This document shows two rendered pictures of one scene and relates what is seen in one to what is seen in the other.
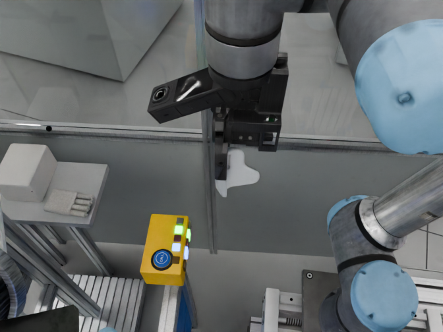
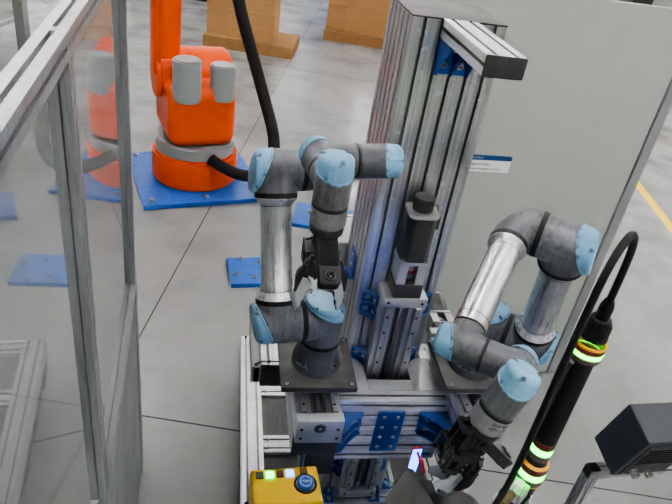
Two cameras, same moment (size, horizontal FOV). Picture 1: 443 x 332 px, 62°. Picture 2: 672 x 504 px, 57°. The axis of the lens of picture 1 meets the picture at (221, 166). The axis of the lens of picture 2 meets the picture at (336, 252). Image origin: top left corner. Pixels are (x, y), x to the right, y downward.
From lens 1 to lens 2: 1.29 m
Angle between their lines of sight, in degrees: 75
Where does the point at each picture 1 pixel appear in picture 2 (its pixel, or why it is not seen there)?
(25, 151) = not seen: outside the picture
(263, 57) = not seen: hidden behind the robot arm
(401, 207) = (285, 271)
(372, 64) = (390, 162)
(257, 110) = not seen: hidden behind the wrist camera
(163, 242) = (287, 486)
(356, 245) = (294, 314)
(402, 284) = (319, 294)
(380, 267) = (312, 301)
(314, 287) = (296, 380)
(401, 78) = (400, 157)
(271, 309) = (316, 417)
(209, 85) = (334, 245)
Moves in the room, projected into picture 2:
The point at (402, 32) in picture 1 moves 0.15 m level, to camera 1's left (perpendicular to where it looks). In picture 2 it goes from (388, 152) to (413, 184)
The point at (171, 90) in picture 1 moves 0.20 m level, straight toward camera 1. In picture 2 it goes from (328, 268) to (413, 256)
